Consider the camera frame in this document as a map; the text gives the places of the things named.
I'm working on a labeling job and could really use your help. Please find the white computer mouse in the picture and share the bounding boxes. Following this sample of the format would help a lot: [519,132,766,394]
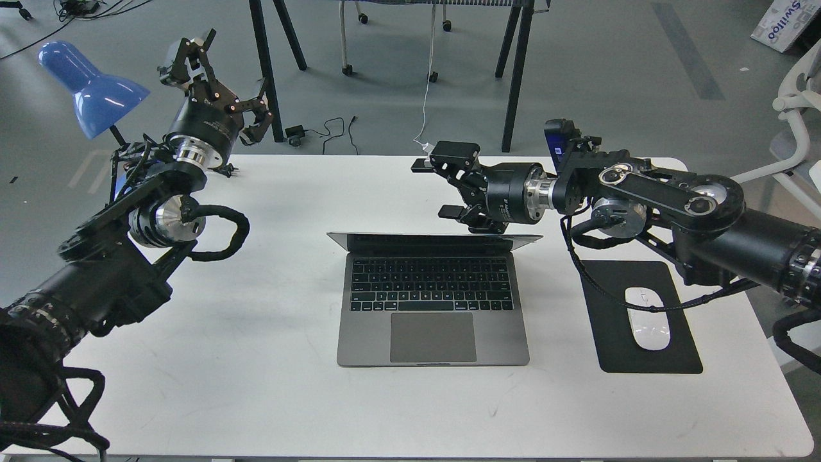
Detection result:
[624,287,672,351]

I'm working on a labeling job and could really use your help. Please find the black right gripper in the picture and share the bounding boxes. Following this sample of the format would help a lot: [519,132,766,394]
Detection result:
[411,141,557,234]

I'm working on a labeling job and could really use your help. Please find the black table frame legs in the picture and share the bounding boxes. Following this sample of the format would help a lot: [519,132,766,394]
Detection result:
[248,0,536,153]

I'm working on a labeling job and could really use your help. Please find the white cardboard box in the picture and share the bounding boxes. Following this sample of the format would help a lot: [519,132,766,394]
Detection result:
[750,1,820,53]

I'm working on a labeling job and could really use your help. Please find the white charging cable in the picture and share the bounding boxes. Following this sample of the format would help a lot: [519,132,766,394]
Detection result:
[412,0,453,157]

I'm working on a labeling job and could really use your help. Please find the black cables on floor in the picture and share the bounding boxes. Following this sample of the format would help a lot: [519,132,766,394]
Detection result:
[0,0,155,62]

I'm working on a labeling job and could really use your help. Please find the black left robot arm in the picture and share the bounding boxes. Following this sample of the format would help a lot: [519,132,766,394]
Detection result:
[1,30,273,460]

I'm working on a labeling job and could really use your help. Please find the black mouse pad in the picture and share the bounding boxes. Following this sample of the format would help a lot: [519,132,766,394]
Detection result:
[582,260,703,374]

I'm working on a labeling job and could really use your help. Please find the grey rolling cart frame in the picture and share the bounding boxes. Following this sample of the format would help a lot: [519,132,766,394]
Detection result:
[338,0,453,84]

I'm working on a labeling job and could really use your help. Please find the black power adapter cable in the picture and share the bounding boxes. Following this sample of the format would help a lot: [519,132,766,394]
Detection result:
[284,115,360,156]

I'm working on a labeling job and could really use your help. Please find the grey laptop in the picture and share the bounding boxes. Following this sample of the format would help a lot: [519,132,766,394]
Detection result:
[329,232,539,366]

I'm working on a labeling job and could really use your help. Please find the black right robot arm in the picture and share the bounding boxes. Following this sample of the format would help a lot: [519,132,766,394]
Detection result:
[411,118,819,372]

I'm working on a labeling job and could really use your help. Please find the white office chair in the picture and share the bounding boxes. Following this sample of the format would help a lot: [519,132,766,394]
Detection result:
[732,43,820,218]

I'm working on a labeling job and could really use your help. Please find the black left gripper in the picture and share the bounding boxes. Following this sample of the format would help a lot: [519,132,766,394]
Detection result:
[158,29,273,158]

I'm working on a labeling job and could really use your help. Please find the blue desk lamp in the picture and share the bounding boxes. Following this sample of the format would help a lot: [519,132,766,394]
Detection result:
[38,40,150,146]

